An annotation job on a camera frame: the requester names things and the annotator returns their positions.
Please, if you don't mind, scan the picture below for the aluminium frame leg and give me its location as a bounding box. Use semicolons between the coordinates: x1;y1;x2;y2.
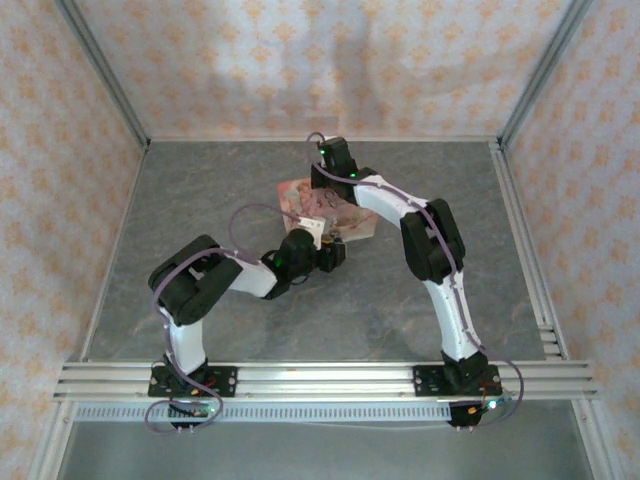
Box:
27;399;77;480
569;399;629;480

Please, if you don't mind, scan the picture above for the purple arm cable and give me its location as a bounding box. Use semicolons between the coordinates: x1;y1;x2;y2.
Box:
305;131;525;427
144;201;304;435

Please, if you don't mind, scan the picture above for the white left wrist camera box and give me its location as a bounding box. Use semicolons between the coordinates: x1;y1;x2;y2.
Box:
291;214;330;250

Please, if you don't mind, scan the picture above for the aluminium frame post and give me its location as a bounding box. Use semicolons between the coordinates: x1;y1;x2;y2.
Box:
53;0;152;150
498;0;597;147

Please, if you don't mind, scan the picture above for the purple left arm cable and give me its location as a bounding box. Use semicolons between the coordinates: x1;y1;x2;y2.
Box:
144;201;304;435

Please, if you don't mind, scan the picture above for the slotted grey cable duct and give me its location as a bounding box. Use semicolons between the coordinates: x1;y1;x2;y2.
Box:
73;403;454;424

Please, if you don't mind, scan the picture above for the aluminium side rail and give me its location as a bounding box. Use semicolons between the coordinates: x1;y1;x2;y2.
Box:
488;142;572;362
79;144;151;362

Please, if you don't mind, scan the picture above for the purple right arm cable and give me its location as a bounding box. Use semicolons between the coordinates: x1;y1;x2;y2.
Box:
305;131;525;427

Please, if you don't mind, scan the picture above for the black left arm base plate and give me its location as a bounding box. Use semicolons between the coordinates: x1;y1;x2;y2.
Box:
147;365;239;399

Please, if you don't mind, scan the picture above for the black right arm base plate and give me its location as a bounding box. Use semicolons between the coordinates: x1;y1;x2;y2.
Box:
412;364;503;400

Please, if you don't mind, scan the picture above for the aluminium mounting rail beam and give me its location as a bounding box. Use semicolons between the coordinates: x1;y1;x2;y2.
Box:
51;361;599;402

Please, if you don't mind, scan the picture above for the aluminium back rail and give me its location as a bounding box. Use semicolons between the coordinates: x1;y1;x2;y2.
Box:
147;133;502;145

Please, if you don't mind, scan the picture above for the small circuit board green light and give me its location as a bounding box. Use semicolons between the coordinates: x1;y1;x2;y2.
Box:
171;401;222;419
467;396;515;417

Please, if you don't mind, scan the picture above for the pink printed storybook box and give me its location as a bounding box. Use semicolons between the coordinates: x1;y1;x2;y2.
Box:
277;175;378;244

